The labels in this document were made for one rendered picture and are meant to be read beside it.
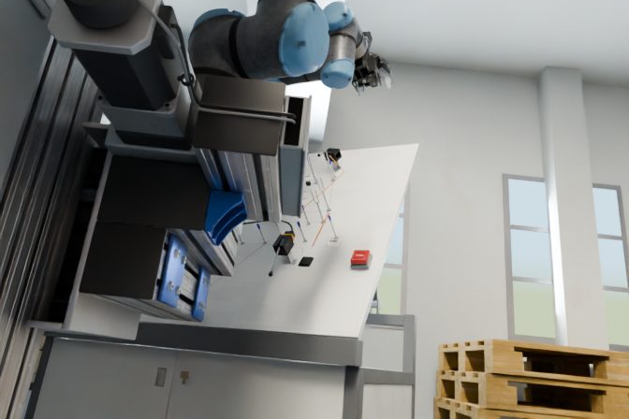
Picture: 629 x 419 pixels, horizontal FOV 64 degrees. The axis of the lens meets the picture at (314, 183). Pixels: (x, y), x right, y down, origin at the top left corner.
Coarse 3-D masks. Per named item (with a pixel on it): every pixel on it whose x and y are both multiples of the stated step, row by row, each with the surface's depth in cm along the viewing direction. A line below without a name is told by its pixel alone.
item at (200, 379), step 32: (192, 352) 150; (192, 384) 147; (224, 384) 142; (256, 384) 138; (288, 384) 135; (320, 384) 131; (192, 416) 143; (224, 416) 139; (256, 416) 135; (288, 416) 132; (320, 416) 128
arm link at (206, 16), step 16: (208, 16) 91; (224, 16) 91; (240, 16) 92; (192, 32) 92; (208, 32) 89; (224, 32) 88; (192, 48) 90; (208, 48) 88; (224, 48) 87; (192, 64) 88; (208, 64) 87; (224, 64) 88; (240, 64) 88
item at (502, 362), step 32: (448, 352) 325; (480, 352) 290; (512, 352) 257; (544, 352) 277; (576, 352) 259; (608, 352) 260; (448, 384) 327; (480, 384) 261; (544, 384) 293; (576, 384) 256; (608, 384) 257; (448, 416) 322; (480, 416) 249; (512, 416) 250; (544, 416) 250; (576, 416) 250; (608, 416) 251
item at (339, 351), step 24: (48, 336) 175; (72, 336) 167; (144, 336) 155; (168, 336) 151; (192, 336) 148; (216, 336) 144; (240, 336) 141; (264, 336) 138; (288, 336) 135; (312, 336) 132; (312, 360) 130; (336, 360) 127; (360, 360) 129
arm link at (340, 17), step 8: (328, 8) 116; (336, 8) 115; (344, 8) 114; (328, 16) 115; (336, 16) 114; (344, 16) 114; (352, 16) 116; (336, 24) 114; (344, 24) 115; (352, 24) 116; (328, 32) 117; (336, 32) 115; (344, 32) 115; (352, 32) 116; (360, 32) 121; (360, 40) 122
